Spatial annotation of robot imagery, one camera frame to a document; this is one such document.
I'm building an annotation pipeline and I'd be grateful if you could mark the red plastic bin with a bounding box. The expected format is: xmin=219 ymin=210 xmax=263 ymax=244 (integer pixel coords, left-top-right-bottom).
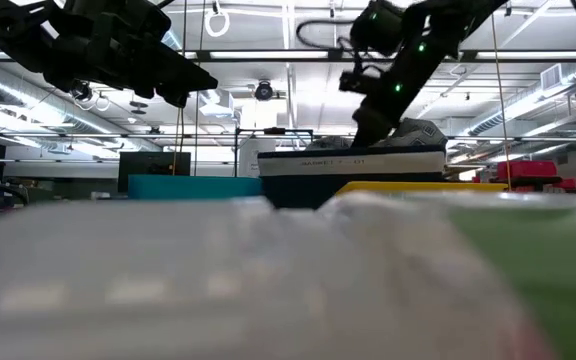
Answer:
xmin=496 ymin=159 xmax=559 ymax=181

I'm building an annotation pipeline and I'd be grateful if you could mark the navy fabric basket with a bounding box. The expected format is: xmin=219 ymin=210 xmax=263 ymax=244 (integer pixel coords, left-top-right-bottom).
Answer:
xmin=257 ymin=144 xmax=447 ymax=210

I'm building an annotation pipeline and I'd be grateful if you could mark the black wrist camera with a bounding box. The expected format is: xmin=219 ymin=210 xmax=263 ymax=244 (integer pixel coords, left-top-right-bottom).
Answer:
xmin=70 ymin=81 xmax=95 ymax=103
xmin=338 ymin=69 xmax=371 ymax=95

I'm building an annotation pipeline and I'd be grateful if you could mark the teal plastic bin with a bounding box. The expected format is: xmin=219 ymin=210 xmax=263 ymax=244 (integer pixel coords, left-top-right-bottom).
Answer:
xmin=127 ymin=174 xmax=263 ymax=202

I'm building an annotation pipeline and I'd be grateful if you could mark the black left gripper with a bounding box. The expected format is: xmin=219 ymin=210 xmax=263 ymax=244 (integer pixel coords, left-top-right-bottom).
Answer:
xmin=42 ymin=0 xmax=192 ymax=109

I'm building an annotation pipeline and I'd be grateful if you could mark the white hanging cable loop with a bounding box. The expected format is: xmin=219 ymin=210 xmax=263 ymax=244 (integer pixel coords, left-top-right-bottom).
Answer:
xmin=203 ymin=0 xmax=231 ymax=39
xmin=75 ymin=90 xmax=112 ymax=113

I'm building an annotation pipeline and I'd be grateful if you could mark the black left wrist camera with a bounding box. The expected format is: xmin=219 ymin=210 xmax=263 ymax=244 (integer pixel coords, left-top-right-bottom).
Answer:
xmin=70 ymin=81 xmax=95 ymax=103

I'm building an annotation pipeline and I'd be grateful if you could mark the black overhead camera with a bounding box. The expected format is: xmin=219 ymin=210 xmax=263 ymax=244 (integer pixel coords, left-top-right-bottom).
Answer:
xmin=254 ymin=79 xmax=275 ymax=103

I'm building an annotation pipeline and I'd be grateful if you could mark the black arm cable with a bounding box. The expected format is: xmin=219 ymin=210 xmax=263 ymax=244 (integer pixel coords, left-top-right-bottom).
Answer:
xmin=295 ymin=18 xmax=357 ymax=52

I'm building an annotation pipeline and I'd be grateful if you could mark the yellow plastic basket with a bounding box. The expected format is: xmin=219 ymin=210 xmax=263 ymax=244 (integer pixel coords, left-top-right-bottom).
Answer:
xmin=335 ymin=180 xmax=510 ymax=197

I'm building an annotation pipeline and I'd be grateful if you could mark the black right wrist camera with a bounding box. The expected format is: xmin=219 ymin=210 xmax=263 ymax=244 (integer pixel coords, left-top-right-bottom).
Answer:
xmin=338 ymin=69 xmax=371 ymax=95

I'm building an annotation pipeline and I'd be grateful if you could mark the grey patterned cloth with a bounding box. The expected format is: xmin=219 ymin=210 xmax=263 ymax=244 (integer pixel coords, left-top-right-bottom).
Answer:
xmin=375 ymin=118 xmax=449 ymax=149

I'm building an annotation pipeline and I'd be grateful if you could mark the white standing panel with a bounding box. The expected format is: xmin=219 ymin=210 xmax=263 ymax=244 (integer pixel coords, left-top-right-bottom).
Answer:
xmin=237 ymin=137 xmax=277 ymax=179

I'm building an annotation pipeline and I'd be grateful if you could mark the black computer monitor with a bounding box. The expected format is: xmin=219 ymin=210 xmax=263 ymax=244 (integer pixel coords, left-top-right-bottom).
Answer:
xmin=117 ymin=151 xmax=192 ymax=194

